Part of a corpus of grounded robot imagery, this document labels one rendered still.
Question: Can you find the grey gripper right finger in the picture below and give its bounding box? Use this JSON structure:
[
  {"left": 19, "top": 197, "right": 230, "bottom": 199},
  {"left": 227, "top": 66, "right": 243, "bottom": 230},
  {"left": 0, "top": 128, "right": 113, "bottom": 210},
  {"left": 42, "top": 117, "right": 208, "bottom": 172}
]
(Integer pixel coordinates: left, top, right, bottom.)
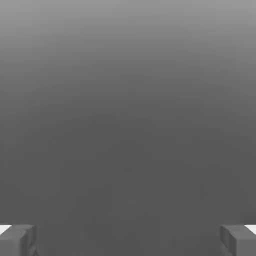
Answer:
[{"left": 219, "top": 224, "right": 256, "bottom": 256}]

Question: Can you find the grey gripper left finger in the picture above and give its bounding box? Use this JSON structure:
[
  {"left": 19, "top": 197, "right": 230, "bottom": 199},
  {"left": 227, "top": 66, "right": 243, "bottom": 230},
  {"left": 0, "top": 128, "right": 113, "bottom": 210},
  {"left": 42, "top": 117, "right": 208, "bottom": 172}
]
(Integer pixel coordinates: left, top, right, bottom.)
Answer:
[{"left": 0, "top": 224, "right": 38, "bottom": 256}]

